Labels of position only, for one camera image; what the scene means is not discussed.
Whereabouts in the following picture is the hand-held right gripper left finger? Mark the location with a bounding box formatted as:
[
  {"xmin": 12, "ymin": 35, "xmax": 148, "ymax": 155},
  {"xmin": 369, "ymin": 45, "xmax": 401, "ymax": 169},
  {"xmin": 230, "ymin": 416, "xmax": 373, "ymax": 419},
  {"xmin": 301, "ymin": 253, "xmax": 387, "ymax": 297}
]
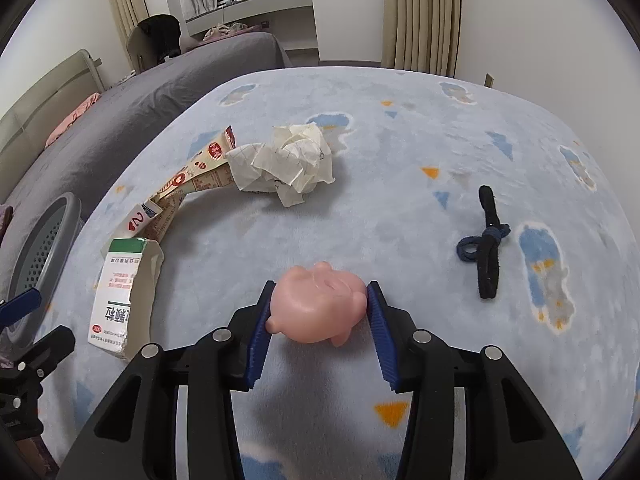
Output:
[{"xmin": 55, "ymin": 280, "xmax": 278, "ymax": 480}]

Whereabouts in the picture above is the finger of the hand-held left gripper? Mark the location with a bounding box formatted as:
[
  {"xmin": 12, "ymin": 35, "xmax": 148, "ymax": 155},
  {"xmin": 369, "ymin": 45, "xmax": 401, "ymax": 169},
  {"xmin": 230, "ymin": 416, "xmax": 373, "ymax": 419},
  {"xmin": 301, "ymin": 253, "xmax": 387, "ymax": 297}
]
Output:
[
  {"xmin": 20, "ymin": 325, "xmax": 76, "ymax": 376},
  {"xmin": 0, "ymin": 287, "xmax": 42, "ymax": 328}
]

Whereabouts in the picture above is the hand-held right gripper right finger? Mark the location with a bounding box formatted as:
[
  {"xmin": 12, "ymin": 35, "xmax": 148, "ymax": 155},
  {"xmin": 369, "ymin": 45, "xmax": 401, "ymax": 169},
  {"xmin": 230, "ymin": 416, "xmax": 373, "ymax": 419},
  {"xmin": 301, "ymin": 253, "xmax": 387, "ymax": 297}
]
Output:
[{"xmin": 367, "ymin": 282, "xmax": 583, "ymax": 480}]

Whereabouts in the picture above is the pink pig toy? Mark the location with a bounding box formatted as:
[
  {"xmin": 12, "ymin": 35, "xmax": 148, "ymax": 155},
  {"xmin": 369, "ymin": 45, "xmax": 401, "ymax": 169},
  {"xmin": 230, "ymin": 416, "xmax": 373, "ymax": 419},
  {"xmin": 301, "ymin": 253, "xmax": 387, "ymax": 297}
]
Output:
[{"xmin": 265, "ymin": 262, "xmax": 366, "ymax": 347}]

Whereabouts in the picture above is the grey perforated plastic basket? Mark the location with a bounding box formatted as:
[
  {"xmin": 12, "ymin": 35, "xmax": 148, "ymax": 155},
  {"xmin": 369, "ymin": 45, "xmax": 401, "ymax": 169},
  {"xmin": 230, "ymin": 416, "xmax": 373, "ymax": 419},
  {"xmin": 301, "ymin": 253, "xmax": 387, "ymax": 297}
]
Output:
[{"xmin": 7, "ymin": 192, "xmax": 83, "ymax": 356}]

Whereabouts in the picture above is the green and white medicine box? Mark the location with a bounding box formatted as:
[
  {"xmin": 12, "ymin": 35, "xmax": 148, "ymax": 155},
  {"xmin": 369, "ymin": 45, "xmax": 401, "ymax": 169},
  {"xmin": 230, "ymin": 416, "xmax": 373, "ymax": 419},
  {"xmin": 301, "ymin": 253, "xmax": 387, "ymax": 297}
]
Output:
[{"xmin": 87, "ymin": 237, "xmax": 165, "ymax": 361}]

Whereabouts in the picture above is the heart playing card box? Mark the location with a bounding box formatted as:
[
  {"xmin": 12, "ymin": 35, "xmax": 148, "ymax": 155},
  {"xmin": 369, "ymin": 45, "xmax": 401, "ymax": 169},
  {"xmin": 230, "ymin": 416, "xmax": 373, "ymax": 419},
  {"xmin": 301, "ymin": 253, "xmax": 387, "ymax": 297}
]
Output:
[{"xmin": 126, "ymin": 202, "xmax": 163, "ymax": 236}]

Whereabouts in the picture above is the light blue printed blanket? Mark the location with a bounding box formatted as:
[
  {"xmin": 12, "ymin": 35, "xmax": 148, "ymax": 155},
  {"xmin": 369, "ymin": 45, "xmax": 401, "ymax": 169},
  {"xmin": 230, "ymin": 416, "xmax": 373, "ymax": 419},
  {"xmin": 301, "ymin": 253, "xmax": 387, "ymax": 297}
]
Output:
[{"xmin": 37, "ymin": 66, "xmax": 640, "ymax": 480}]

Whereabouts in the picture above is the crumpled paper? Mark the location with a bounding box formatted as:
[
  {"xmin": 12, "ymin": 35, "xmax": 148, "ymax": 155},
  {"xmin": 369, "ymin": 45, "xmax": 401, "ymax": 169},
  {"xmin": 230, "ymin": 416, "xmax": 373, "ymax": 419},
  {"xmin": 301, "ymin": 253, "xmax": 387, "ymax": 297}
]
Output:
[{"xmin": 226, "ymin": 122, "xmax": 337, "ymax": 208}]

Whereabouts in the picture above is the red and beige snack packet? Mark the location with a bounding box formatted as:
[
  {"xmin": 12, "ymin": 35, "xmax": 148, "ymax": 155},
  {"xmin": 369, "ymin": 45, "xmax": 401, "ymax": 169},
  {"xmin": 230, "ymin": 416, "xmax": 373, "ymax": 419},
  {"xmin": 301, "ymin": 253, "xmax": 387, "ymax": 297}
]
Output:
[{"xmin": 150, "ymin": 126, "xmax": 238, "ymax": 248}]

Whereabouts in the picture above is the pink pillow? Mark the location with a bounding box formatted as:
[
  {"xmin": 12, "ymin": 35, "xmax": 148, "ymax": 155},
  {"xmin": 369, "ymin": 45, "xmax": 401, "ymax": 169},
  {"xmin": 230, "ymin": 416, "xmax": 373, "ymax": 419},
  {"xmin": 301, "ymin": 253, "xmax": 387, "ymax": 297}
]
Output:
[{"xmin": 45, "ymin": 92, "xmax": 102, "ymax": 148}]

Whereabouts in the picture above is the beige padded headboard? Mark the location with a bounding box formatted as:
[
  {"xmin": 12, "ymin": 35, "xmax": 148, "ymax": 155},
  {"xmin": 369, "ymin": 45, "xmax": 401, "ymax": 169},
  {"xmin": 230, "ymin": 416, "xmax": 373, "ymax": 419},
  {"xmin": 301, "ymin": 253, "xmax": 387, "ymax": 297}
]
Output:
[{"xmin": 0, "ymin": 49, "xmax": 106, "ymax": 161}]

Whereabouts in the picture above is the bed with grey sheet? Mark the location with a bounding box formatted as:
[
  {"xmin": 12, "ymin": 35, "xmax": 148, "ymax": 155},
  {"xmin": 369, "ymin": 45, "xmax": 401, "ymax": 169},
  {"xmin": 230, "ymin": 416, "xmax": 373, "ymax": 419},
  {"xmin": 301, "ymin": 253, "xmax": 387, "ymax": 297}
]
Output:
[{"xmin": 0, "ymin": 31, "xmax": 293, "ymax": 281}]

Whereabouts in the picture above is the brown chair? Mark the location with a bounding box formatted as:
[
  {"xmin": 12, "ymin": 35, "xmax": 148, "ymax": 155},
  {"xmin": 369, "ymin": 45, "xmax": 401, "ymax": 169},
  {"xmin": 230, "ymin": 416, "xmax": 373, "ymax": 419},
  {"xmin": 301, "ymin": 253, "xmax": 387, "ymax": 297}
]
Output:
[{"xmin": 126, "ymin": 22, "xmax": 182, "ymax": 71}]

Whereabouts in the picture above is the black garment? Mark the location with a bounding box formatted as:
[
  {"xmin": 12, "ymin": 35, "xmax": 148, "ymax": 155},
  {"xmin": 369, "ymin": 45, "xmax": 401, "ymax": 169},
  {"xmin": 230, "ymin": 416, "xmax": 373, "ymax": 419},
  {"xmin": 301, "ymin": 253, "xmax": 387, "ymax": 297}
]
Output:
[{"xmin": 137, "ymin": 15, "xmax": 182, "ymax": 58}]

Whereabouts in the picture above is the white window ledge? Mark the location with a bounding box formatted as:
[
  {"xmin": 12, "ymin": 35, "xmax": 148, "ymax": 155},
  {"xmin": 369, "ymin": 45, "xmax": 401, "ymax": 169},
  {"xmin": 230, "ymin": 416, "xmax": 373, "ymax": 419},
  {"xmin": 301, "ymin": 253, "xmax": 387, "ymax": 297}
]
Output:
[{"xmin": 185, "ymin": 0, "xmax": 316, "ymax": 28}]

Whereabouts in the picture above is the blue hair tie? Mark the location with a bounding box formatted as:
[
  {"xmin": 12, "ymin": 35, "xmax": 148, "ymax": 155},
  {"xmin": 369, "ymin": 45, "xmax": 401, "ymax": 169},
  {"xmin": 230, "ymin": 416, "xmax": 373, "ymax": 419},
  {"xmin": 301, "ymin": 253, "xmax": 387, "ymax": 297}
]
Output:
[{"xmin": 456, "ymin": 224, "xmax": 511, "ymax": 263}]

